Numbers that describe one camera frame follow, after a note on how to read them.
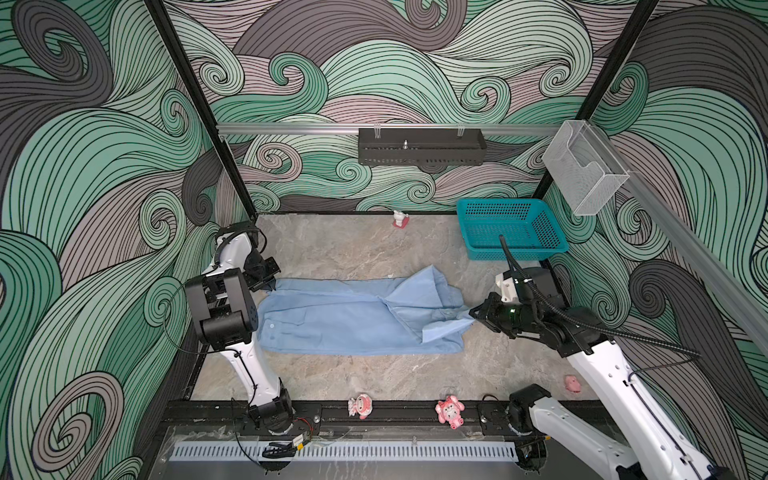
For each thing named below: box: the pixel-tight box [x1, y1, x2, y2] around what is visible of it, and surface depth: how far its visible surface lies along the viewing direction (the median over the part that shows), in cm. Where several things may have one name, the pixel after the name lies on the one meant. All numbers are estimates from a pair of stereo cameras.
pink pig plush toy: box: [435, 395, 465, 429], surface depth 74 cm
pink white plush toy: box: [348, 393, 373, 419], surface depth 74 cm
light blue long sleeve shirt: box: [257, 265, 474, 356], surface depth 91 cm
